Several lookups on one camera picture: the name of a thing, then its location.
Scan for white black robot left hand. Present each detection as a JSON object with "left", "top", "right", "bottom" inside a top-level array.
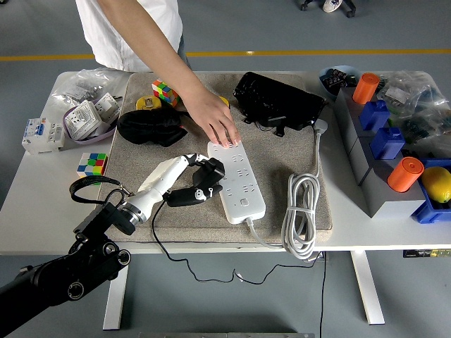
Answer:
[{"left": 125, "top": 153, "right": 223, "bottom": 222}]

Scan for person's left hand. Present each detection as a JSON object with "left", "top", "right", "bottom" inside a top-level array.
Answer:
[{"left": 183, "top": 87, "right": 243, "bottom": 149}]

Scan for black plug adapter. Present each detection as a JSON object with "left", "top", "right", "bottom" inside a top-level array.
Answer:
[{"left": 192, "top": 157, "right": 226, "bottom": 193}]

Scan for white power strip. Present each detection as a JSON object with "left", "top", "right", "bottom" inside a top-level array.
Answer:
[{"left": 206, "top": 139, "right": 267, "bottom": 225}]

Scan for white wall socket small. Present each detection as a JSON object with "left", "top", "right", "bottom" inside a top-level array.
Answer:
[{"left": 94, "top": 92, "right": 122, "bottom": 123}]

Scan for black circuit board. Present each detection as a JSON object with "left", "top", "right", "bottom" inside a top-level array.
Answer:
[{"left": 323, "top": 68, "right": 349, "bottom": 92}]

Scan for grey-brown mat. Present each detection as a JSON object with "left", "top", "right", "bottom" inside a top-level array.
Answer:
[{"left": 92, "top": 72, "right": 334, "bottom": 244}]

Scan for white-edged Rubik's cube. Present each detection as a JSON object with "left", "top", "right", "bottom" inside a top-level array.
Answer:
[{"left": 152, "top": 79, "right": 180, "bottom": 107}]

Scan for black eye mask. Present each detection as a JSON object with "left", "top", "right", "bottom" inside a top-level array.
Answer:
[{"left": 116, "top": 107, "right": 190, "bottom": 148}]

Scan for black plastic tray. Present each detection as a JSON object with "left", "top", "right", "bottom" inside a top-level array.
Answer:
[{"left": 233, "top": 71, "right": 328, "bottom": 137}]

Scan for stickerless Rubik's cube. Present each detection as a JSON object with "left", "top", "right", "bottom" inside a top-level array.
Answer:
[{"left": 76, "top": 151, "right": 109, "bottom": 187}]

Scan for yellow tape measure with sticker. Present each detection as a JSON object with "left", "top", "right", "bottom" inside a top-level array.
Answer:
[{"left": 135, "top": 95, "right": 161, "bottom": 111}]

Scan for lilac bowl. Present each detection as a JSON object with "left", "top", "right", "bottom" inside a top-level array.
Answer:
[{"left": 62, "top": 100, "right": 123, "bottom": 146}]

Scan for light blue bowl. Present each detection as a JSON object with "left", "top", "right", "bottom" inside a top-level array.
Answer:
[{"left": 318, "top": 65, "right": 363, "bottom": 101}]

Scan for white table leg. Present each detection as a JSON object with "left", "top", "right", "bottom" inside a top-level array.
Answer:
[
  {"left": 350, "top": 250, "right": 385, "bottom": 326},
  {"left": 102, "top": 253, "right": 130, "bottom": 331}
]

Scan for white circuit breaker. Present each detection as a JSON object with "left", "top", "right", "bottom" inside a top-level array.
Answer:
[{"left": 21, "top": 117, "right": 66, "bottom": 156}]

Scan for clear bag of metal parts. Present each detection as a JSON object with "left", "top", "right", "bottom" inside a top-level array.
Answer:
[{"left": 49, "top": 68, "right": 130, "bottom": 110}]

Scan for person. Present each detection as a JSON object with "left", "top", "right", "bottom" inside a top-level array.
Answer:
[{"left": 75, "top": 0, "right": 193, "bottom": 73}]

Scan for orange cylinder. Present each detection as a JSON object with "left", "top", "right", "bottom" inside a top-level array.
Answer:
[
  {"left": 387, "top": 156, "right": 425, "bottom": 194},
  {"left": 352, "top": 72, "right": 381, "bottom": 106}
]

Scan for blue block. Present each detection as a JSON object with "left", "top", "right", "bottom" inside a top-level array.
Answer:
[
  {"left": 358, "top": 99, "right": 390, "bottom": 132},
  {"left": 369, "top": 126, "right": 406, "bottom": 161}
]

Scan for grey block holder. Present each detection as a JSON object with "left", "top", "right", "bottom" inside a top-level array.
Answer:
[{"left": 333, "top": 86, "right": 427, "bottom": 220}]

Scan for clear bag of electronic parts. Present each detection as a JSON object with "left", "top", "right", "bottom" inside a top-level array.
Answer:
[
  {"left": 376, "top": 70, "right": 443, "bottom": 117},
  {"left": 394, "top": 105, "right": 451, "bottom": 147}
]

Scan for yellow lemon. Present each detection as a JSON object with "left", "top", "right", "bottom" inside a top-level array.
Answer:
[{"left": 421, "top": 166, "right": 451, "bottom": 204}]

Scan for blue storage bin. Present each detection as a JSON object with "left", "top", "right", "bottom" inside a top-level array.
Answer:
[{"left": 410, "top": 157, "right": 451, "bottom": 225}]

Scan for black yellow label strip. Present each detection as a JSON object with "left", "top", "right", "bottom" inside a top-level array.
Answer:
[{"left": 402, "top": 249, "right": 451, "bottom": 259}]

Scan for thin black adapter cord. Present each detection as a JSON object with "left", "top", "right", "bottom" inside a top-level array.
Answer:
[{"left": 150, "top": 200, "right": 320, "bottom": 285}]

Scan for white wall socket large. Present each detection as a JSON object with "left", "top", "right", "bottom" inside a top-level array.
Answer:
[{"left": 65, "top": 99, "right": 104, "bottom": 140}]

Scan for white power strip cable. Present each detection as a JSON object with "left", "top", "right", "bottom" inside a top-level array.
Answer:
[{"left": 246, "top": 118, "right": 330, "bottom": 263}]

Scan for black hanging cable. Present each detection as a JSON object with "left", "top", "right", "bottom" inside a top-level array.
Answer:
[{"left": 319, "top": 251, "right": 328, "bottom": 338}]

